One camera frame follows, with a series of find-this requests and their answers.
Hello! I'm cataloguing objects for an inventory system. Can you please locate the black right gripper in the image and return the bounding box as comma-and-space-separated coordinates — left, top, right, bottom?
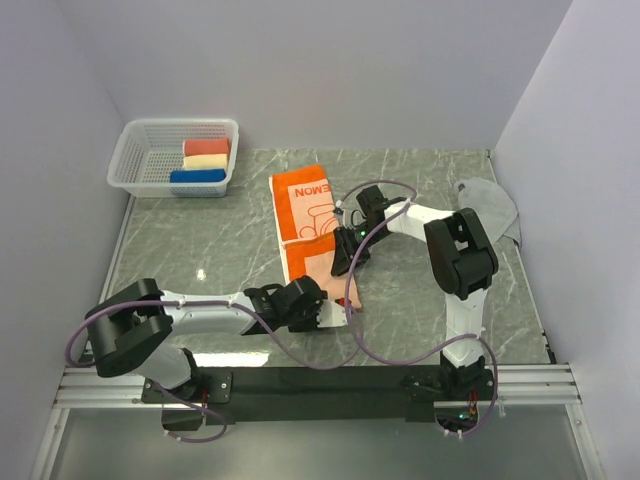
331, 222, 389, 277

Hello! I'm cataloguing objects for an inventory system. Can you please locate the orange cartoon towel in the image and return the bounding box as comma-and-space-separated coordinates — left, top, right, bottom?
269, 165, 362, 310

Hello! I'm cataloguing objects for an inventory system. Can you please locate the grey towel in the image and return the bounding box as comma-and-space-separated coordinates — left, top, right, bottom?
454, 178, 522, 248

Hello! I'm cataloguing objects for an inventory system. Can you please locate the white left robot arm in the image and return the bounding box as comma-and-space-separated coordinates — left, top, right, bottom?
86, 276, 328, 402

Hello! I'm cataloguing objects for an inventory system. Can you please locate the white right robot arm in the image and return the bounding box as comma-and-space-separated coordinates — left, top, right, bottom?
331, 181, 499, 400

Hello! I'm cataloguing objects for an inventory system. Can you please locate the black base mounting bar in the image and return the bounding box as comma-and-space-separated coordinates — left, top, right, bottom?
171, 361, 496, 424

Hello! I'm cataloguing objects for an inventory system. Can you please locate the blue rolled towel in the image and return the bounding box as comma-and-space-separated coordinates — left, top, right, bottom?
169, 169, 226, 184

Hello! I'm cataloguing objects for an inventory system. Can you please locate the red rolled towel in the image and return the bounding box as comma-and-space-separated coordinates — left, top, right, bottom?
183, 138, 230, 156

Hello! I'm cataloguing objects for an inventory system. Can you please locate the cream rolled towel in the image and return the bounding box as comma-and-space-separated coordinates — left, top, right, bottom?
183, 153, 229, 170

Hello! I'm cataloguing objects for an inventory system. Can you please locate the white plastic basket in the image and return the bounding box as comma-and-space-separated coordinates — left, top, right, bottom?
107, 118, 239, 198

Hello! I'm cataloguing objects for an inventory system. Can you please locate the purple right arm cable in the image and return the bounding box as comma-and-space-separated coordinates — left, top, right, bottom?
344, 179, 499, 439

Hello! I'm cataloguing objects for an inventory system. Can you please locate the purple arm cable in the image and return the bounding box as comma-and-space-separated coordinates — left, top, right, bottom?
65, 279, 362, 444
344, 179, 499, 439

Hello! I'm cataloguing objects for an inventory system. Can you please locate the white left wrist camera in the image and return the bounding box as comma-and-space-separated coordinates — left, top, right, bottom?
316, 300, 347, 329

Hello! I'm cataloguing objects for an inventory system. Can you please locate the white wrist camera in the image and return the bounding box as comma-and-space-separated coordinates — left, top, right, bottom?
333, 200, 355, 228
316, 300, 347, 329

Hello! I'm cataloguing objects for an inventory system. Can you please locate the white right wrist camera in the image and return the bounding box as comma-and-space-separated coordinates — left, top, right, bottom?
333, 200, 355, 228

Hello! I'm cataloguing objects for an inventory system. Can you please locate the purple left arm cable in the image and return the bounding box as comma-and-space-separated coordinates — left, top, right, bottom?
65, 279, 362, 444

